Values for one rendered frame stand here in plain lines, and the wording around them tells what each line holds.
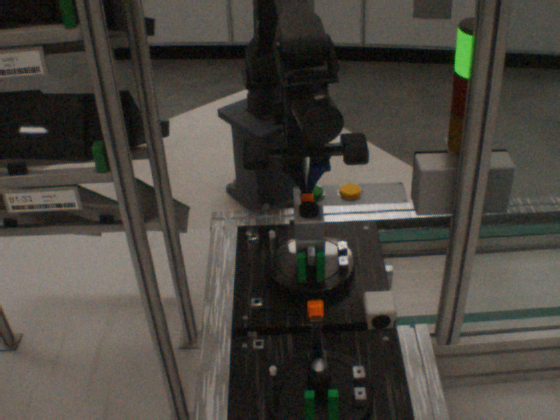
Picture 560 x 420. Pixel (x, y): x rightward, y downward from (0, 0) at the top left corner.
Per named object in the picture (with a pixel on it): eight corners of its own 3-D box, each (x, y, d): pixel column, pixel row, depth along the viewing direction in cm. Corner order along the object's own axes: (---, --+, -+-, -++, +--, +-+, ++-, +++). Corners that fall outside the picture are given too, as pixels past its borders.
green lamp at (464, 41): (449, 62, 74) (453, 22, 71) (491, 61, 74) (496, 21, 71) (460, 81, 70) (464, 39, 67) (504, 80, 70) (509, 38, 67)
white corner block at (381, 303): (361, 310, 100) (362, 290, 98) (391, 308, 100) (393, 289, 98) (365, 332, 96) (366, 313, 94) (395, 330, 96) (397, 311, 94)
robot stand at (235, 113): (279, 167, 150) (274, 86, 138) (321, 195, 140) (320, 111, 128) (225, 191, 143) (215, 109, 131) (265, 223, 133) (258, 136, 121)
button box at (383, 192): (294, 211, 129) (292, 185, 126) (401, 206, 129) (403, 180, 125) (295, 234, 124) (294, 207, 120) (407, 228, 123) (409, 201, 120)
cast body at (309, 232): (294, 231, 104) (293, 194, 100) (322, 229, 104) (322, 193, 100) (296, 266, 98) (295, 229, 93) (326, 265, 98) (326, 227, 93)
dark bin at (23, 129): (90, 134, 100) (89, 86, 98) (169, 136, 98) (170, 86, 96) (-13, 157, 73) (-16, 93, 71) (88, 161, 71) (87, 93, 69)
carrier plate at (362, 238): (238, 235, 116) (236, 226, 115) (375, 229, 116) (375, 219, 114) (232, 337, 97) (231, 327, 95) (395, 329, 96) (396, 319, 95)
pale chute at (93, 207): (115, 228, 113) (118, 202, 114) (187, 233, 111) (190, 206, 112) (37, 202, 86) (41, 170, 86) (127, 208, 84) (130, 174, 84)
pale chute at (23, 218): (35, 231, 114) (38, 206, 114) (102, 236, 111) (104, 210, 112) (-63, 207, 86) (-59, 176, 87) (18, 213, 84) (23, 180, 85)
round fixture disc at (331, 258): (265, 243, 111) (265, 234, 110) (350, 240, 111) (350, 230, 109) (265, 303, 99) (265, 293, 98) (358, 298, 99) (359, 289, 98)
